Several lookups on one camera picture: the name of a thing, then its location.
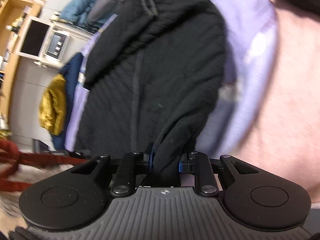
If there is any black quilted jacket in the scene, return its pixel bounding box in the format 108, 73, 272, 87
74, 0, 226, 184

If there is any pink blanket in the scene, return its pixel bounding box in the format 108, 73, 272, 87
238, 0, 319, 203

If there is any gold shiny folded jacket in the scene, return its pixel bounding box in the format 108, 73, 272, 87
38, 74, 67, 135

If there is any navy blue folded garment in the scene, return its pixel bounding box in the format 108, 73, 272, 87
52, 53, 84, 151

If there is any small white framed screen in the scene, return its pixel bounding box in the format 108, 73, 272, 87
44, 30, 70, 61

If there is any purple floral bed sheet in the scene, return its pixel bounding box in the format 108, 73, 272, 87
64, 0, 279, 160

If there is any light blue puffer jacket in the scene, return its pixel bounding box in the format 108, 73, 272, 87
59, 0, 97, 29

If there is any white framed dark monitor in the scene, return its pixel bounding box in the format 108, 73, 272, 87
16, 16, 54, 60

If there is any wooden shelf unit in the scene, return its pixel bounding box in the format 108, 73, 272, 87
1, 0, 42, 117

